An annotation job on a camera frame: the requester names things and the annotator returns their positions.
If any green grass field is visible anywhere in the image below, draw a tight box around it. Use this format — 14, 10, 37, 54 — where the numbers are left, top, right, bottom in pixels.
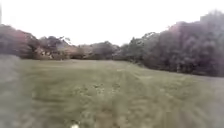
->
0, 54, 224, 128

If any row of trees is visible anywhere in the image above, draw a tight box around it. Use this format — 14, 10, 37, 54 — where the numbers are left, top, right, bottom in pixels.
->
0, 9, 224, 78

